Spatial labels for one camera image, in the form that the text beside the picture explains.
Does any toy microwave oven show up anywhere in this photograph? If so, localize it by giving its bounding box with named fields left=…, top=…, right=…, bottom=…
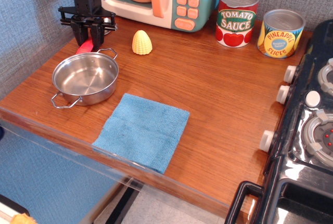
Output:
left=97, top=0, right=224, bottom=33

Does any black toy stove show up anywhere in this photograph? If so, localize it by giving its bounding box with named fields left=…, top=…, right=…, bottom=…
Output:
left=225, top=20, right=332, bottom=223

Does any tomato sauce can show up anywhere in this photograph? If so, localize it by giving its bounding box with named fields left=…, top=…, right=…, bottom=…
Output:
left=215, top=0, right=260, bottom=48

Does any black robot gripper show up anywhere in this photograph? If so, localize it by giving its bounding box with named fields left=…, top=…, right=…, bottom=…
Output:
left=58, top=0, right=118, bottom=50

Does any blue cloth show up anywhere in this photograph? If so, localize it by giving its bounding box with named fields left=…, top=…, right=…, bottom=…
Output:
left=93, top=94, right=189, bottom=174

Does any red handled metal spoon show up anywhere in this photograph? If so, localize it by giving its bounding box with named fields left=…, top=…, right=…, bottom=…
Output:
left=75, top=18, right=112, bottom=55

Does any small steel pot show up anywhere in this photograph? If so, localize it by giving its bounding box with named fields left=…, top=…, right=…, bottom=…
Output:
left=51, top=48, right=119, bottom=109

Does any yellow toy corn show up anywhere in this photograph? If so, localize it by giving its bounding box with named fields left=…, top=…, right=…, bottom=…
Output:
left=132, top=30, right=152, bottom=55

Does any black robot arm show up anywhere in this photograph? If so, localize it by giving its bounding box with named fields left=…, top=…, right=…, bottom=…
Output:
left=58, top=0, right=118, bottom=50

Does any pineapple slices can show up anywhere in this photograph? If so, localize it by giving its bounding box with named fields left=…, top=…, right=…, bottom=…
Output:
left=257, top=9, right=305, bottom=59

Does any orange plush object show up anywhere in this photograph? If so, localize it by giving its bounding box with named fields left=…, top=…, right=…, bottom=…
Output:
left=10, top=214, right=36, bottom=224

